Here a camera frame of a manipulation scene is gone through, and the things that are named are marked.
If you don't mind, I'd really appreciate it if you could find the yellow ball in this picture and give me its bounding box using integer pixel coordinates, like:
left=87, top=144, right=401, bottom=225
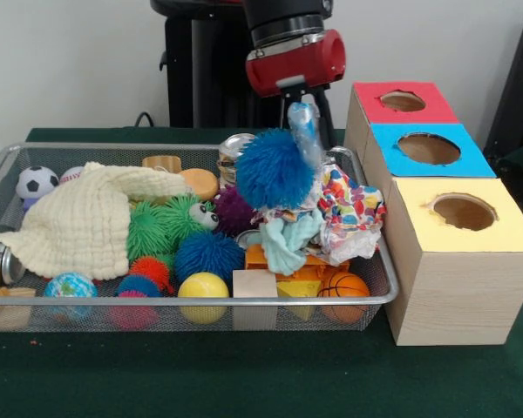
left=177, top=272, right=231, bottom=324

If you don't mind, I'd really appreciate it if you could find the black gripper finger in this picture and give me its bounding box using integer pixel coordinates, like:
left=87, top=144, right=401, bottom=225
left=314, top=85, right=338, bottom=150
left=280, top=86, right=309, bottom=110

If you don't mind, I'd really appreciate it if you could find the colourful spotted cloth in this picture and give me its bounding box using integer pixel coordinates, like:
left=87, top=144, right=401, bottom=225
left=316, top=167, right=389, bottom=266

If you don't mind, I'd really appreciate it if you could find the crushed silver metal can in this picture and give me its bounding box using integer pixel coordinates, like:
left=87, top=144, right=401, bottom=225
left=217, top=132, right=257, bottom=184

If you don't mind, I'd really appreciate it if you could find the globe print ball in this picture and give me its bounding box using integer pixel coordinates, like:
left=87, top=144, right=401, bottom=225
left=43, top=272, right=99, bottom=322

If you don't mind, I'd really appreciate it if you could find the light teal cloth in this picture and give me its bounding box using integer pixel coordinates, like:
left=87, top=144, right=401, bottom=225
left=246, top=207, right=327, bottom=276

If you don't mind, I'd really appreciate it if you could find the black stand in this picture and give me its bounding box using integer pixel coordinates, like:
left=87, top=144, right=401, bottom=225
left=482, top=7, right=523, bottom=160

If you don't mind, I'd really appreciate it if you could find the blue spiky ball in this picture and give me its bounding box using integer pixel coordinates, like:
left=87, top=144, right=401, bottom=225
left=173, top=232, right=246, bottom=284
left=234, top=127, right=316, bottom=211

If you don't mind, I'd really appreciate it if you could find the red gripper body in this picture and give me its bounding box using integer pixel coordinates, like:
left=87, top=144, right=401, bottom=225
left=244, top=29, right=347, bottom=98

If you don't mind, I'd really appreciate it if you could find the black and white soccer ball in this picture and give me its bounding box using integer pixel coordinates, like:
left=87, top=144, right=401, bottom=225
left=16, top=165, right=60, bottom=200

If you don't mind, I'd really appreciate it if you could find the cream knitted cloth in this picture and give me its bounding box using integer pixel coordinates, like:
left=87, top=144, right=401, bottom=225
left=0, top=161, right=194, bottom=281

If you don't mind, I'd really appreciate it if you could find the clear plastic bottle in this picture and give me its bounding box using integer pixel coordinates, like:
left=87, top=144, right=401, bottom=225
left=286, top=101, right=324, bottom=170

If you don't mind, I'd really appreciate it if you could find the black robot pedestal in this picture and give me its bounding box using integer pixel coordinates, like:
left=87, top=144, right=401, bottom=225
left=150, top=0, right=335, bottom=130

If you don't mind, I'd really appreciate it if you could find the shallow clear mesh bin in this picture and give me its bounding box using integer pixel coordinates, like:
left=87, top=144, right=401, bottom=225
left=0, top=142, right=401, bottom=334

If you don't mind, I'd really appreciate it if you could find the wooden box with three holes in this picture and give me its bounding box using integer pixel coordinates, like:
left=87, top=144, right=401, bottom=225
left=343, top=80, right=523, bottom=347

